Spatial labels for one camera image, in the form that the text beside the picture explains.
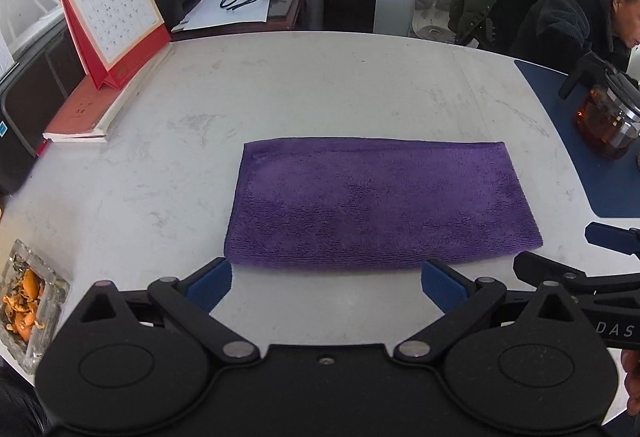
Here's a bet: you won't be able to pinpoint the grey plush slippers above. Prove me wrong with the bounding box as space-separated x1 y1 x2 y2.
408 0 454 44

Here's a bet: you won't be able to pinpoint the right hand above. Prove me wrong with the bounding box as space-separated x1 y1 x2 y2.
620 350 640 417

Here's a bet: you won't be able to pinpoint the white paper sheet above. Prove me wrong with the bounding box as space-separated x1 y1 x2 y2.
171 0 271 33

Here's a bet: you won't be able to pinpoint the purple towel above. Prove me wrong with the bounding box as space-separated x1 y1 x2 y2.
224 138 542 270

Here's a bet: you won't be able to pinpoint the red desk calendar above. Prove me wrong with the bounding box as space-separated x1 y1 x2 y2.
60 0 170 90

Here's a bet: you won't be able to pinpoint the man in black jacket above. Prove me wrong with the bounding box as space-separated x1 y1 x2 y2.
509 0 639 73

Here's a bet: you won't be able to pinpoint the glass ashtray with peels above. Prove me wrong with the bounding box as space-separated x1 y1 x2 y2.
1 239 70 375

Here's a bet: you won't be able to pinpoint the glass teapot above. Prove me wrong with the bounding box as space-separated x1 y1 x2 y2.
558 53 639 160

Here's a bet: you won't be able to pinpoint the red book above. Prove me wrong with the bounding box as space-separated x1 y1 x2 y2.
43 44 174 144

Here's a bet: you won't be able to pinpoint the blue table mat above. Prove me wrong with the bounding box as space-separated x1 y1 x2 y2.
514 60 640 219

